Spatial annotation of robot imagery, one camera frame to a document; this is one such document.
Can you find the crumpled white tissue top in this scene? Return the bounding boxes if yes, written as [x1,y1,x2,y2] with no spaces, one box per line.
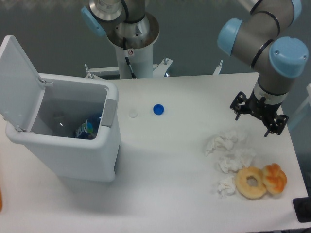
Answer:
[206,130,248,156]

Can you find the white trash can with lid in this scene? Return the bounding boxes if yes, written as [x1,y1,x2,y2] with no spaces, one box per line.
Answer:
[0,35,121,182]

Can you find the crumpled white tissue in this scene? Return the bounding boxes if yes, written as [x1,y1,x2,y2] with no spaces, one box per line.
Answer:
[217,175,236,198]
[218,149,257,173]
[206,130,248,156]

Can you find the blue snack wrapper in bin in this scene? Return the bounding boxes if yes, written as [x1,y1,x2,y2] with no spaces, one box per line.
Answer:
[73,113,101,140]

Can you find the crumpled white tissue bottom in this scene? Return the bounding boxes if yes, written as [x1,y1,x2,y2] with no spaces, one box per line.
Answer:
[217,175,236,198]

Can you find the white frame at right edge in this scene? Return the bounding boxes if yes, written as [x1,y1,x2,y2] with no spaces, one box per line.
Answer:
[288,84,311,131]

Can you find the orange object at left edge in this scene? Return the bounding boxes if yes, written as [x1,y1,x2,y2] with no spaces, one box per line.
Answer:
[0,186,3,212]

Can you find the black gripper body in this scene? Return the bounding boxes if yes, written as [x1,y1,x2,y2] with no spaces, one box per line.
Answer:
[245,95,279,123]

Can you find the black device at table edge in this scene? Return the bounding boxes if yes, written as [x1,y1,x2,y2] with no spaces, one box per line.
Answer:
[293,197,311,223]

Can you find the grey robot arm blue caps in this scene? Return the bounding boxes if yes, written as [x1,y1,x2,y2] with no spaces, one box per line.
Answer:
[81,0,309,134]

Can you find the blue bottle cap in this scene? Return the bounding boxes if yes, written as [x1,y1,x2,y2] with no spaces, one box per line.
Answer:
[153,104,165,116]

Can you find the orange twisted bread roll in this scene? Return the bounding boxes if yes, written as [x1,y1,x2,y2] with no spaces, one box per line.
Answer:
[262,163,287,195]

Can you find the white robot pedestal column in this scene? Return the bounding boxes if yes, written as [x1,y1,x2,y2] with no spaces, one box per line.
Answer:
[107,12,159,79]

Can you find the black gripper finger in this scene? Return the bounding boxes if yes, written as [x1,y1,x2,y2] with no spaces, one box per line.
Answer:
[230,91,248,121]
[263,114,289,137]

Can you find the crumpled white tissue middle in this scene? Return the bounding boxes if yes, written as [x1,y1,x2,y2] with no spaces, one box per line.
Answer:
[218,149,257,173]

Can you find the ring doughnut bread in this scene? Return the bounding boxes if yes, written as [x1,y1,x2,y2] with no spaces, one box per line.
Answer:
[235,166,267,199]

